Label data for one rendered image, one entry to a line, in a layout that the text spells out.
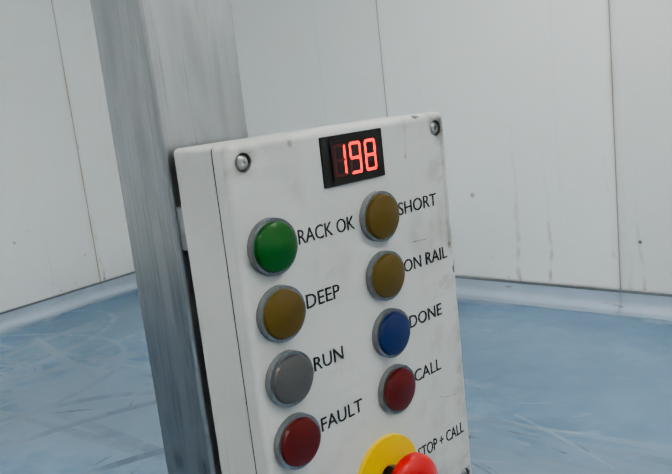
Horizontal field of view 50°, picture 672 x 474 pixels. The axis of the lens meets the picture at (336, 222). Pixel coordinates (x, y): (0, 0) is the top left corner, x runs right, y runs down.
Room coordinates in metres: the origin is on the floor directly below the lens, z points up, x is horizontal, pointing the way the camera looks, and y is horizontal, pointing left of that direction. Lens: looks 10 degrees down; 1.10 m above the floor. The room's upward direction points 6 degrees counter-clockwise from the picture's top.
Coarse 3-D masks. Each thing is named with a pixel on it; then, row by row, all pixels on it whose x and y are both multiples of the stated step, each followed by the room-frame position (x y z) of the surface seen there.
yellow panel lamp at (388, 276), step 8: (384, 256) 0.41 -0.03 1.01; (392, 256) 0.41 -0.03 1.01; (376, 264) 0.41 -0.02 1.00; (384, 264) 0.41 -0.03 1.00; (392, 264) 0.41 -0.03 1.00; (400, 264) 0.42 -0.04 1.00; (376, 272) 0.40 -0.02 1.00; (384, 272) 0.41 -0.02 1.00; (392, 272) 0.41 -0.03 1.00; (400, 272) 0.41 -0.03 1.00; (376, 280) 0.40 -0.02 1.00; (384, 280) 0.41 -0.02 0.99; (392, 280) 0.41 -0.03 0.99; (400, 280) 0.41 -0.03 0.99; (376, 288) 0.40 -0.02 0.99; (384, 288) 0.40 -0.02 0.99; (392, 288) 0.41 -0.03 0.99; (400, 288) 0.42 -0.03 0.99; (384, 296) 0.41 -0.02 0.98; (392, 296) 0.41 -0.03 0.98
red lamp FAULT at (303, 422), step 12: (300, 420) 0.36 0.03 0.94; (312, 420) 0.36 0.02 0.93; (288, 432) 0.35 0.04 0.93; (300, 432) 0.36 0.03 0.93; (312, 432) 0.36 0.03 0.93; (288, 444) 0.35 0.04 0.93; (300, 444) 0.35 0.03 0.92; (312, 444) 0.36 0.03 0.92; (288, 456) 0.35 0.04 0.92; (300, 456) 0.35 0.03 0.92; (312, 456) 0.36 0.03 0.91
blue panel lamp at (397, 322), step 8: (392, 312) 0.41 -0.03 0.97; (400, 312) 0.42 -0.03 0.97; (384, 320) 0.41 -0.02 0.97; (392, 320) 0.41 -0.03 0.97; (400, 320) 0.41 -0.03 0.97; (384, 328) 0.40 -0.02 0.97; (392, 328) 0.41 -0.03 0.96; (400, 328) 0.41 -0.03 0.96; (408, 328) 0.42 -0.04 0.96; (384, 336) 0.40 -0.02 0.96; (392, 336) 0.41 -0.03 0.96; (400, 336) 0.41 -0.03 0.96; (408, 336) 0.42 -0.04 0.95; (384, 344) 0.40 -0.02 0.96; (392, 344) 0.41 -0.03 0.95; (400, 344) 0.41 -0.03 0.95; (384, 352) 0.41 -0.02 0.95; (392, 352) 0.41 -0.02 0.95
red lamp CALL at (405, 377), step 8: (400, 368) 0.41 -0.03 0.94; (392, 376) 0.41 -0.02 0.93; (400, 376) 0.41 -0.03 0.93; (408, 376) 0.41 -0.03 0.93; (392, 384) 0.40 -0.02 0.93; (400, 384) 0.41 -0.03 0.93; (408, 384) 0.41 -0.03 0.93; (384, 392) 0.40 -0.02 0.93; (392, 392) 0.40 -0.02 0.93; (400, 392) 0.41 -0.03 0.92; (408, 392) 0.41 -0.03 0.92; (392, 400) 0.40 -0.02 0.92; (400, 400) 0.41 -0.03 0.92; (408, 400) 0.41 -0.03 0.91; (392, 408) 0.40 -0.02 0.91; (400, 408) 0.41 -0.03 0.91
